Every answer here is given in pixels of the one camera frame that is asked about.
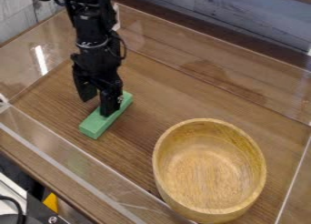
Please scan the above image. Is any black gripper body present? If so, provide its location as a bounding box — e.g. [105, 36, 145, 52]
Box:
[71, 46, 123, 90]

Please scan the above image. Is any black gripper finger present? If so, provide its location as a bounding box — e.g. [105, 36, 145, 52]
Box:
[101, 88, 123, 117]
[74, 69, 98, 102]

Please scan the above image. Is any green rectangular block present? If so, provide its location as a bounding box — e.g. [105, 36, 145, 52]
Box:
[79, 91, 134, 139]

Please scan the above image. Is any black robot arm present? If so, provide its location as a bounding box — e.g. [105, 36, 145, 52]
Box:
[65, 0, 127, 117]

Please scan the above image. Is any brown wooden bowl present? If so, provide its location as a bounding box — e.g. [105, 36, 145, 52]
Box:
[153, 118, 267, 224]

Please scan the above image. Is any black and yellow device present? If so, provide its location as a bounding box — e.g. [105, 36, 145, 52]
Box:
[0, 158, 71, 224]

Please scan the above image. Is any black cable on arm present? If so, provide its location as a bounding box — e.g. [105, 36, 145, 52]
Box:
[115, 33, 129, 61]

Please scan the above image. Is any black cable at bottom left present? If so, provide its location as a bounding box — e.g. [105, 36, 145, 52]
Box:
[0, 195, 27, 224]

